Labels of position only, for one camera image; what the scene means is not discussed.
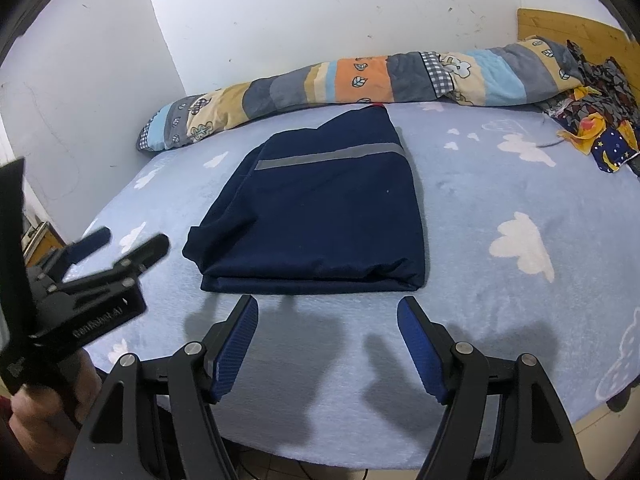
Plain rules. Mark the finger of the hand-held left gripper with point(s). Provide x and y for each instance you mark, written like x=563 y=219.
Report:
x=90 y=244
x=145 y=252

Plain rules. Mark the navy work jacket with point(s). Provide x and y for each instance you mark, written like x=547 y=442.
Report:
x=325 y=220

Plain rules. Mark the wooden bed side rail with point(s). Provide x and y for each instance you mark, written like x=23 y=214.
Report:
x=615 y=425

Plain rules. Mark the brown bedside furniture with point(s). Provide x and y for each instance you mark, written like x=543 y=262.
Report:
x=42 y=240

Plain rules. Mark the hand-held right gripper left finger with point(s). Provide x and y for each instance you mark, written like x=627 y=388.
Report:
x=235 y=350

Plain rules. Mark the person's left hand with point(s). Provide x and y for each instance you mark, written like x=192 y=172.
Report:
x=45 y=410

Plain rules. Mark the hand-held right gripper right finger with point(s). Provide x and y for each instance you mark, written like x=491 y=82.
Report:
x=422 y=350

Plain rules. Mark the patchwork rolled quilt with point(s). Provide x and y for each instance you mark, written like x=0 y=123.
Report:
x=350 y=80

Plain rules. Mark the pile of patterned clothes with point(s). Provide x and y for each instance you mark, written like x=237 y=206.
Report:
x=600 y=110

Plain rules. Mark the wooden headboard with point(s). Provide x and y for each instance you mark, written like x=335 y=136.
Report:
x=590 y=35

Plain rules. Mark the light blue cloud blanket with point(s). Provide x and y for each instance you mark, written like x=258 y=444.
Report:
x=500 y=310

